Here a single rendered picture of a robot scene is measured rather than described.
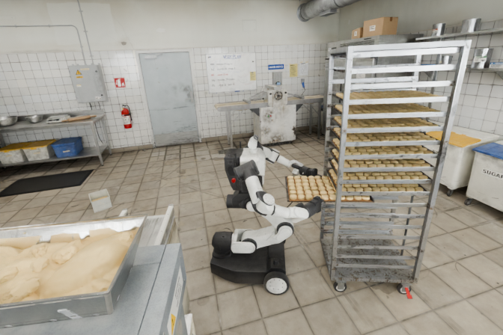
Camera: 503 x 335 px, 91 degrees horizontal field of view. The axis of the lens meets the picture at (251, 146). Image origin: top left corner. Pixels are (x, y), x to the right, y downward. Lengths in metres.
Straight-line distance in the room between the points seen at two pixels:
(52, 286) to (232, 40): 5.47
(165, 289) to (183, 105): 5.21
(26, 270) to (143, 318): 0.32
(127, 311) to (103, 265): 0.13
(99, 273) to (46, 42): 5.67
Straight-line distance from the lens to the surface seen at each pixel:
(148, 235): 1.63
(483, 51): 4.21
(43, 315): 0.83
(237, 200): 2.02
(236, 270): 2.24
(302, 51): 6.40
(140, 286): 0.86
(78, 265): 0.83
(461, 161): 3.93
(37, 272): 0.88
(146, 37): 5.81
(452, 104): 1.86
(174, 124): 5.92
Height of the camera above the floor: 1.76
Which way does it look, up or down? 19 degrees down
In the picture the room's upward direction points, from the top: 3 degrees counter-clockwise
